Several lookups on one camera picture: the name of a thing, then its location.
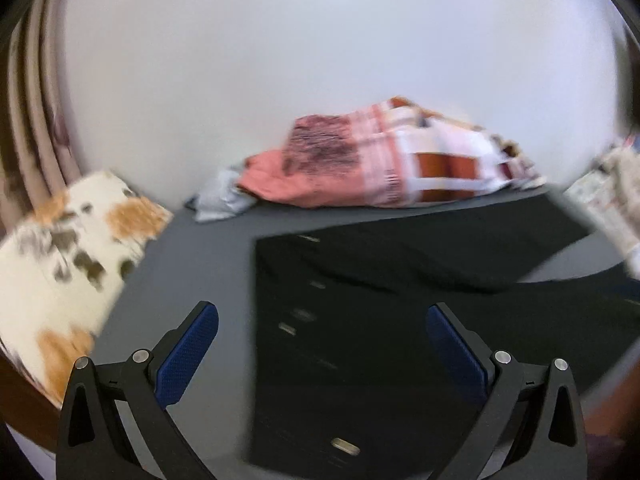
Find pink checkered pillow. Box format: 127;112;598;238
238;96;546;208

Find white floral pillow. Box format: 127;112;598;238
1;171;172;406

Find beige patterned curtain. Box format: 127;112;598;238
1;0;81;233

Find light blue striped cloth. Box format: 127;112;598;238
184;164;257;223

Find grey mesh mattress pad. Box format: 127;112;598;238
93;191;639;479

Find white patterned blanket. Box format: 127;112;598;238
564;136;639;278

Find brown wooden bed frame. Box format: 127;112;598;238
0;356;60;452

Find black pants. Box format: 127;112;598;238
246;195;639;479

